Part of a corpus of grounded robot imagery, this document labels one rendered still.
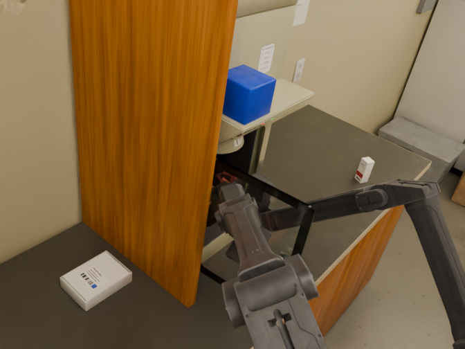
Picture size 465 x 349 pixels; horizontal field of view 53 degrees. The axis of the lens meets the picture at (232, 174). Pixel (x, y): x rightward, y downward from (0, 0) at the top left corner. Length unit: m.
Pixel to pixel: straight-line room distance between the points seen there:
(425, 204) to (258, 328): 0.58
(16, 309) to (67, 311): 0.13
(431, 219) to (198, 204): 0.51
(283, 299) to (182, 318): 0.81
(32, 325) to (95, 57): 0.71
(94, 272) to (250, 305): 0.90
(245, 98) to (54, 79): 0.56
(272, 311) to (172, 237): 0.73
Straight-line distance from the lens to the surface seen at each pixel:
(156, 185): 1.20
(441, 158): 3.84
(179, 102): 1.03
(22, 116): 1.34
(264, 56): 1.22
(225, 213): 0.87
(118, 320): 1.34
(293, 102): 1.20
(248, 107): 1.03
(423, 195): 1.02
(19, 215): 1.50
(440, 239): 1.05
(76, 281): 1.39
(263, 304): 0.56
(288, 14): 1.25
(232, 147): 1.31
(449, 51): 4.08
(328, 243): 1.67
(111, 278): 1.39
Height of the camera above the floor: 2.02
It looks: 35 degrees down
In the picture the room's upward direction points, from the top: 10 degrees clockwise
